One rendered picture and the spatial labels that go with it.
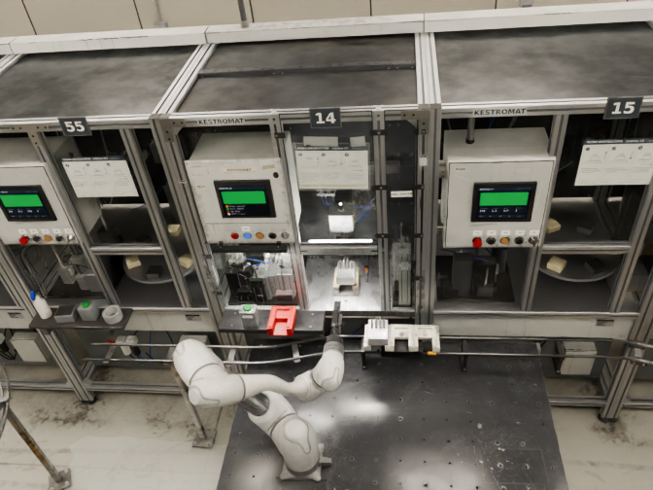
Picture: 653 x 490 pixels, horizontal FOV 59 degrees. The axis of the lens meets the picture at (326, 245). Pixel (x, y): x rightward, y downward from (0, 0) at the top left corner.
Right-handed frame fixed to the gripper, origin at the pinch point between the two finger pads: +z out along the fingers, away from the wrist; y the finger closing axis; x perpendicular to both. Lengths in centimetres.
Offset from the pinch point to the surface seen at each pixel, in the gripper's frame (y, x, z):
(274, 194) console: 52, 26, 20
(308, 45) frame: 88, 16, 97
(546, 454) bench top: -44, -92, -41
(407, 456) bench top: -44, -32, -45
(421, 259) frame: 13.1, -38.3, 22.3
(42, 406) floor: -113, 206, 17
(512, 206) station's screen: 46, -75, 18
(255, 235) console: 29, 38, 20
